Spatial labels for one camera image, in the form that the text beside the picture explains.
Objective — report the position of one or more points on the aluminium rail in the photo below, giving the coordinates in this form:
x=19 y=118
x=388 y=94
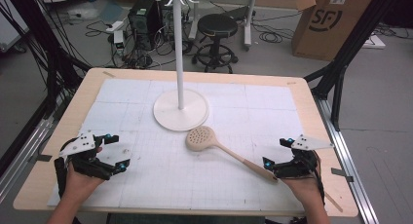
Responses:
x=347 y=159
x=22 y=152

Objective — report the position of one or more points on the large cardboard box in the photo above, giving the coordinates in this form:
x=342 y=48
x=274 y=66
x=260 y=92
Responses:
x=328 y=29

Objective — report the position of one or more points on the small white box device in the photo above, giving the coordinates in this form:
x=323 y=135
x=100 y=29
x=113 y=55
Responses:
x=119 y=40

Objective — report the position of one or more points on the white grid mat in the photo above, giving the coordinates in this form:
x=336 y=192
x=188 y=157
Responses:
x=195 y=178

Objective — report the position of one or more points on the thin wooden stick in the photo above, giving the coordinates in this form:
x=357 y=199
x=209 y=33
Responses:
x=334 y=203

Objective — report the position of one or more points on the person's right hand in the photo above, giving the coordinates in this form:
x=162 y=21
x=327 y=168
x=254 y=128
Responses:
x=307 y=190

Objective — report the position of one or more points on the person's dark trousers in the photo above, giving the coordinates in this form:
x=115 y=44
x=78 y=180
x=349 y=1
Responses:
x=185 y=219

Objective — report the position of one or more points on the black metal frame post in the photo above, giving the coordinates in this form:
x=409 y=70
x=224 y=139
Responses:
x=52 y=61
x=354 y=39

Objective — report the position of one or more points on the dark tape piece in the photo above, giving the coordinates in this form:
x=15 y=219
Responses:
x=44 y=157
x=341 y=174

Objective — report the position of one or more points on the person's left hand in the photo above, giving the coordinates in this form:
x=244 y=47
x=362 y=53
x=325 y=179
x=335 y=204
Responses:
x=79 y=185

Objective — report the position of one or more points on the white hook stand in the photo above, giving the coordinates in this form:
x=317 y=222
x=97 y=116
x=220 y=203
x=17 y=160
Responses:
x=180 y=110

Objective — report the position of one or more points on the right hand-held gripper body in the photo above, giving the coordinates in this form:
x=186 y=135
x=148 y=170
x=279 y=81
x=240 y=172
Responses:
x=300 y=167

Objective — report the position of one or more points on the beige slotted spoon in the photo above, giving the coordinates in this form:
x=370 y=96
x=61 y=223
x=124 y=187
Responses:
x=198 y=139

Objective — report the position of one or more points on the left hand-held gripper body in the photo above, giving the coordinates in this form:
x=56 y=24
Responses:
x=81 y=144

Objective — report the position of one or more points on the white power strip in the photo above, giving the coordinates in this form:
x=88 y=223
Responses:
x=114 y=26

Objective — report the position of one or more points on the black computer tower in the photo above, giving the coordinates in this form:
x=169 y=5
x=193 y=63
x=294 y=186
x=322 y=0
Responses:
x=144 y=22

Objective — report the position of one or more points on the black round stool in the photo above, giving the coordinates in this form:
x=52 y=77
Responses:
x=217 y=25

